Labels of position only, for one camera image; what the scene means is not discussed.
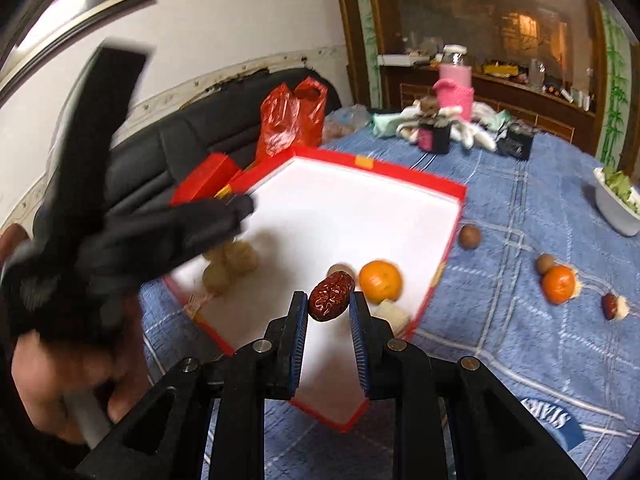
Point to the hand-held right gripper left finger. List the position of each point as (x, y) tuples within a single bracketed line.
[(298, 347)]

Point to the pink bottle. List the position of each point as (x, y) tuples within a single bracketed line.
[(455, 85)]

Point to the green leafy vegetables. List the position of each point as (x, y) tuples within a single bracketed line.
[(620, 185)]

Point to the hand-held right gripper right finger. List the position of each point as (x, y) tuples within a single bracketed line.
[(360, 347)]

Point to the peeled banana piece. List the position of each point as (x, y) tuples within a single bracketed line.
[(395, 316), (622, 308), (578, 285)]

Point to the white flat box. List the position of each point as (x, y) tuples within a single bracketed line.
[(402, 59)]

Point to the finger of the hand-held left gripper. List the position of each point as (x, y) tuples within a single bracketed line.
[(175, 235), (95, 135)]

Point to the bamboo print panel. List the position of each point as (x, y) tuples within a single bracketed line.
[(615, 90)]

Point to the clear plastic bag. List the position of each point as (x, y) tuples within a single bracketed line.
[(347, 122)]

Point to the large red gift box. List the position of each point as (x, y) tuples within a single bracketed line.
[(350, 200)]

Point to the white bowl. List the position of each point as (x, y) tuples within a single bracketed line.
[(615, 210)]

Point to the clear glass jar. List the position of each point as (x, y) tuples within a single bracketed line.
[(536, 72)]

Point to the red date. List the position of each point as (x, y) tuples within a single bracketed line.
[(330, 297), (609, 307)]

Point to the blue plaid tablecloth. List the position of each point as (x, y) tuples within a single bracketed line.
[(500, 320)]

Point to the small red box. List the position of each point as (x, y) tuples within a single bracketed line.
[(205, 177)]

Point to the framed wall picture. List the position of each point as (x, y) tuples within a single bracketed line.
[(75, 5)]

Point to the red plastic bag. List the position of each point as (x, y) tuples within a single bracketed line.
[(292, 120)]

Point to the wooden glass cabinet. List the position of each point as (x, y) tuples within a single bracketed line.
[(475, 10)]

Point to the white cloth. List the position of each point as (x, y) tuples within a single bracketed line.
[(475, 130)]

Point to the person's left hand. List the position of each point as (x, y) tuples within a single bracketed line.
[(45, 385)]

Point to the dark jar with cork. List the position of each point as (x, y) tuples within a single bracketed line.
[(434, 135)]

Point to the mint green cloth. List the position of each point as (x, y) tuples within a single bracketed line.
[(390, 124)]

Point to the orange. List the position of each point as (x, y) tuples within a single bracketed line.
[(380, 281), (558, 285)]

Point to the yellow box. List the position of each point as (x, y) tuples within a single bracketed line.
[(500, 69)]

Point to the black sofa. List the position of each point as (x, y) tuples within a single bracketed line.
[(165, 150)]

